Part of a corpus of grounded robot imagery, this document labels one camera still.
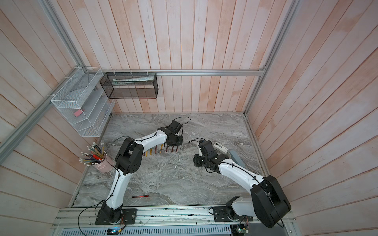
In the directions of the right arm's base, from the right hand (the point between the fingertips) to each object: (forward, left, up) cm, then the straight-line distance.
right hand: (195, 158), depth 88 cm
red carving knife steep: (+9, +15, -5) cm, 19 cm away
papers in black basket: (+37, +41, +30) cm, 62 cm away
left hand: (+14, +11, -6) cm, 19 cm away
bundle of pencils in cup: (-3, +57, +8) cm, 57 cm away
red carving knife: (+11, +19, -6) cm, 23 cm away
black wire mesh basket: (+48, +38, +15) cm, 64 cm away
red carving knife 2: (+11, +12, -6) cm, 17 cm away
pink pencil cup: (-7, +52, +2) cm, 53 cm away
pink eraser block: (+15, +67, +23) cm, 73 cm away
